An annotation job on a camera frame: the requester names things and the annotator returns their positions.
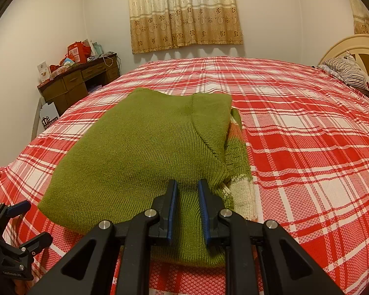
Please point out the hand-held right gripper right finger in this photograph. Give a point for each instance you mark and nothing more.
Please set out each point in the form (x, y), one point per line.
(204, 215)

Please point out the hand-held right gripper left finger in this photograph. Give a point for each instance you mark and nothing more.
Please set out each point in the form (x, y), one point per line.
(171, 209)

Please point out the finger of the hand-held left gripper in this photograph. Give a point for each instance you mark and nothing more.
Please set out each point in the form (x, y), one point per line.
(17, 209)
(37, 242)

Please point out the green orange cream knit sweater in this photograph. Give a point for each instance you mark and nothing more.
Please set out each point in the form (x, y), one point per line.
(135, 147)

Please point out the white cardboard with black print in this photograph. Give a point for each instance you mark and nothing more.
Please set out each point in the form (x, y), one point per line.
(49, 112)

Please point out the red white plaid bed sheet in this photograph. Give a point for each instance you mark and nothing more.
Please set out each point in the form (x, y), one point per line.
(295, 129)

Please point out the red flat box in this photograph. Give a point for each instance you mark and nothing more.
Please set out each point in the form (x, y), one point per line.
(42, 84)

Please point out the brown wooden desk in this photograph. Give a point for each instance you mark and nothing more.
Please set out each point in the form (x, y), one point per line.
(70, 83)

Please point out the white upright picture box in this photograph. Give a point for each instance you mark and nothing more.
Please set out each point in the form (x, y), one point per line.
(43, 70)

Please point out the stack of purple boxes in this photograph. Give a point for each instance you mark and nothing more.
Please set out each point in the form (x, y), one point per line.
(93, 88)

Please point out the orange flat box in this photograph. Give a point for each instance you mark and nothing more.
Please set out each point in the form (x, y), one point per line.
(60, 71)

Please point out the red gift box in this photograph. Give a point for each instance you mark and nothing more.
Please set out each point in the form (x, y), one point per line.
(75, 52)

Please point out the beige floral curtain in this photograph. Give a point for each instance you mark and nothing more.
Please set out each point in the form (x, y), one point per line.
(364, 21)
(184, 15)

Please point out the striped pillow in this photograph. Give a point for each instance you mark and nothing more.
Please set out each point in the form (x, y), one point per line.
(353, 73)

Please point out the cream wooden headboard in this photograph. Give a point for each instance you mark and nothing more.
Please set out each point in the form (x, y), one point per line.
(350, 41)

